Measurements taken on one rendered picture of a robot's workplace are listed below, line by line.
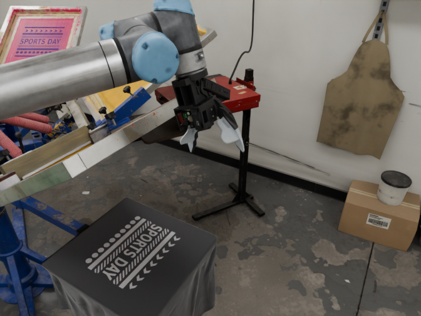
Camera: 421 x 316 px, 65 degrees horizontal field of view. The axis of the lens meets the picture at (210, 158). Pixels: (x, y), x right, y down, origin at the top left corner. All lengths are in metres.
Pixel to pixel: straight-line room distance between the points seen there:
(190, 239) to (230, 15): 2.08
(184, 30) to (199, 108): 0.16
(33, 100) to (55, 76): 0.05
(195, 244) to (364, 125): 1.82
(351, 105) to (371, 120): 0.19
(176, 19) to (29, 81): 0.30
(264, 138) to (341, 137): 0.71
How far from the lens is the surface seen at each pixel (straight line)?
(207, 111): 0.72
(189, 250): 1.29
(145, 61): 0.53
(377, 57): 2.63
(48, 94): 0.54
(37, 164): 1.32
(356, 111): 2.77
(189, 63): 0.70
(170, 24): 0.69
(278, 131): 3.06
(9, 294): 2.66
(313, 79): 2.80
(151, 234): 1.37
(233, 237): 2.67
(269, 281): 2.43
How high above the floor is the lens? 1.90
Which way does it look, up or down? 32 degrees down
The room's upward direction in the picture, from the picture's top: straight up
